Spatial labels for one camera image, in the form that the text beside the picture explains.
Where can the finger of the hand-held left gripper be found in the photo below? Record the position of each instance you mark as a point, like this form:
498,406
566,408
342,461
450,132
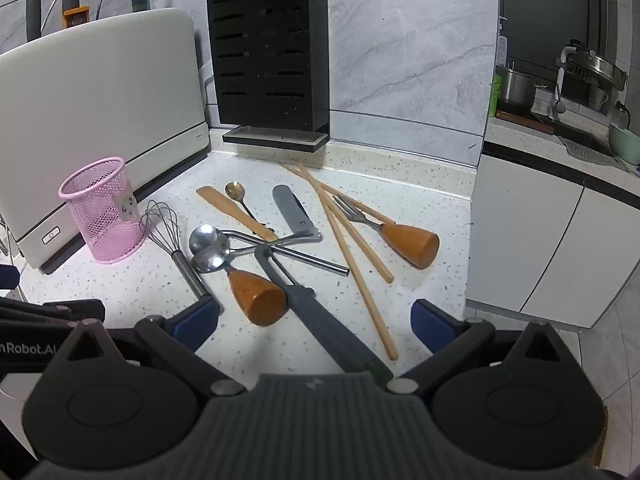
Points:
9,277
75,310

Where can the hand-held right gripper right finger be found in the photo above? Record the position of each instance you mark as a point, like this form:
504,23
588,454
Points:
432,322

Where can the steel ladle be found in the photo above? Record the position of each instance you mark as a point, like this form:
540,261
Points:
560,106

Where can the grey plastic kitchen tool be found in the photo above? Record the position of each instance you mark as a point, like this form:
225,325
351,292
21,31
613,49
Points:
287,210

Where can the steel spoon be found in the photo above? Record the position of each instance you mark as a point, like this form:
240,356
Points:
205,240

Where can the small orange kitchen gadget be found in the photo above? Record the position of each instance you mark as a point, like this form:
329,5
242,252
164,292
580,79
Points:
76,17

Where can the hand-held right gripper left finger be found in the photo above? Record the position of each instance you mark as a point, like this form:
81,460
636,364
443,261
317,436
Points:
192,322

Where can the steel pot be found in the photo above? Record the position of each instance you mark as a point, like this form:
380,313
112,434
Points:
515,87

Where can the grey sink mat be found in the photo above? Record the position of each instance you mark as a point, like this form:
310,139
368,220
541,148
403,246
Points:
585,150

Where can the dark grey peeler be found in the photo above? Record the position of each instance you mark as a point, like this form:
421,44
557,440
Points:
330,325

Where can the wooden spatula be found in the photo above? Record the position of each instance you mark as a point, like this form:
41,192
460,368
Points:
225,207

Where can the white cabinet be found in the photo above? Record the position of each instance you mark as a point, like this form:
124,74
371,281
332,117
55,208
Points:
530,240

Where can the green bowl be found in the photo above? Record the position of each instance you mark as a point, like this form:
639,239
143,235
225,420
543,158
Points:
625,145

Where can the black knife block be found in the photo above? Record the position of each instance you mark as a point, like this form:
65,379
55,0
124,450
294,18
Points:
265,60

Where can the white mug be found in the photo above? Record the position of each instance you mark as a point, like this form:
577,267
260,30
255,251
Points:
598,99

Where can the steel whisk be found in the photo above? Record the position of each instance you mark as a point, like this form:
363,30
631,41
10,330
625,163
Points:
187,270

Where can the green packet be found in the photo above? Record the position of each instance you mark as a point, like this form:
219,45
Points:
496,95

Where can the wooden cutting board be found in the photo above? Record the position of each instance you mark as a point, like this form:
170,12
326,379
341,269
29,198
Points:
520,121

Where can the pink mesh utensil holder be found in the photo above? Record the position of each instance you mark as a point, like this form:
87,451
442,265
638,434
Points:
100,225

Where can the white countertop appliance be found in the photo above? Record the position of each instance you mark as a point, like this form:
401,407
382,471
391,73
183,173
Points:
100,90

